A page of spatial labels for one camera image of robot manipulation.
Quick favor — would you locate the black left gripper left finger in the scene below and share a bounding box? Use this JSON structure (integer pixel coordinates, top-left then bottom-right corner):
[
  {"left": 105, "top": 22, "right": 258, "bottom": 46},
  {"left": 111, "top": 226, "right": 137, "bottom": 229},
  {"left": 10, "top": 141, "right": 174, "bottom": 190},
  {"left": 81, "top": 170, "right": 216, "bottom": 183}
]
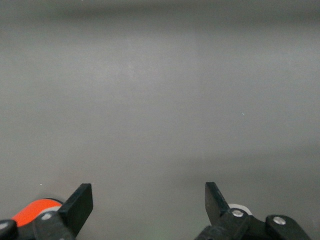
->
[{"left": 0, "top": 183, "right": 94, "bottom": 240}]

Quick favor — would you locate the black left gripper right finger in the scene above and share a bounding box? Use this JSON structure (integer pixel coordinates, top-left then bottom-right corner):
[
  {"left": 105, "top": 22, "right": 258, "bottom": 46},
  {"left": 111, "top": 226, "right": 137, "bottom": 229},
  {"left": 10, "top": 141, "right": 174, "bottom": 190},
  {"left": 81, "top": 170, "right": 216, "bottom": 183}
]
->
[{"left": 193, "top": 181, "right": 313, "bottom": 240}]

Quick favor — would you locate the orange cylindrical can grey lid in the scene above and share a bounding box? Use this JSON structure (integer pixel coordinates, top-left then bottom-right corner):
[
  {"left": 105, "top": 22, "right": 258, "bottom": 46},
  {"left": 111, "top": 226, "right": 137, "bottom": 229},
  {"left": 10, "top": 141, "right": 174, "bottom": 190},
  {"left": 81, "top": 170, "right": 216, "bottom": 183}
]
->
[{"left": 11, "top": 198, "right": 64, "bottom": 228}]

